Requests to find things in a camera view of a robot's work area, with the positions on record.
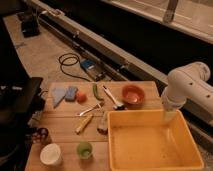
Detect green cup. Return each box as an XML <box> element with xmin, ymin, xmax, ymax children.
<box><xmin>76</xmin><ymin>141</ymin><xmax>93</xmax><ymax>159</ymax></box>

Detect yellow plastic tray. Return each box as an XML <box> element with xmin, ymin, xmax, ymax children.
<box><xmin>108</xmin><ymin>110</ymin><xmax>204</xmax><ymax>171</ymax></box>

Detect green chili pepper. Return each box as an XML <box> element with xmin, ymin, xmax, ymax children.
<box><xmin>93</xmin><ymin>83</ymin><xmax>104</xmax><ymax>101</ymax></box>

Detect blue sponge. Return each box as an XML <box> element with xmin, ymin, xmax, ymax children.
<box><xmin>65</xmin><ymin>86</ymin><xmax>78</xmax><ymax>102</ymax></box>

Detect orange bowl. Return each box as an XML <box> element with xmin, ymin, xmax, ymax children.
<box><xmin>122</xmin><ymin>84</ymin><xmax>145</xmax><ymax>105</ymax></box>

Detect silver fork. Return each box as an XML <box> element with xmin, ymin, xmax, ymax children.
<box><xmin>77</xmin><ymin>103</ymin><xmax>103</xmax><ymax>116</ymax></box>

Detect black box on floor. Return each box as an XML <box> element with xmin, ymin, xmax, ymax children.
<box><xmin>18</xmin><ymin>12</ymin><xmax>40</xmax><ymax>38</ymax></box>

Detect white cup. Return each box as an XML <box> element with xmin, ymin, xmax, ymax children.
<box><xmin>40</xmin><ymin>143</ymin><xmax>62</xmax><ymax>166</ymax></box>

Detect black cable coil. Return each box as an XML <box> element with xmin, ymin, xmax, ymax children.
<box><xmin>58</xmin><ymin>52</ymin><xmax>93</xmax><ymax>83</ymax></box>

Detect yellow handled knife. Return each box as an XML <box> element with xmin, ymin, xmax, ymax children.
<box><xmin>75</xmin><ymin>114</ymin><xmax>93</xmax><ymax>134</ymax></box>

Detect orange tomato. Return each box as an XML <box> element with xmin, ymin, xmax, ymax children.
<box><xmin>76</xmin><ymin>91</ymin><xmax>87</xmax><ymax>103</ymax></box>

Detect light blue cloth triangle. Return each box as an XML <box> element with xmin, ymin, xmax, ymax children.
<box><xmin>52</xmin><ymin>87</ymin><xmax>66</xmax><ymax>108</ymax></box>

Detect blue device on floor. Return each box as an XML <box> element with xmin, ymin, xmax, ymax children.
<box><xmin>80</xmin><ymin>59</ymin><xmax>95</xmax><ymax>70</ymax></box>

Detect dark patterned can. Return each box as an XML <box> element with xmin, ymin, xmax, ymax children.
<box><xmin>32</xmin><ymin>128</ymin><xmax>51</xmax><ymax>144</ymax></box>

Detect black equipment at left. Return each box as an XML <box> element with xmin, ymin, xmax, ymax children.
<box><xmin>0</xmin><ymin>77</ymin><xmax>45</xmax><ymax>171</ymax></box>

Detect long metal rail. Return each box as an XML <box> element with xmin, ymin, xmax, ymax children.
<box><xmin>23</xmin><ymin>0</ymin><xmax>213</xmax><ymax>126</ymax></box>

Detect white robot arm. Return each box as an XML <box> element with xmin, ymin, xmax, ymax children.
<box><xmin>161</xmin><ymin>62</ymin><xmax>213</xmax><ymax>122</ymax></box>

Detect wooden handled scrub brush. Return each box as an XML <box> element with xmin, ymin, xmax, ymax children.
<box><xmin>97</xmin><ymin>112</ymin><xmax>108</xmax><ymax>135</ymax></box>

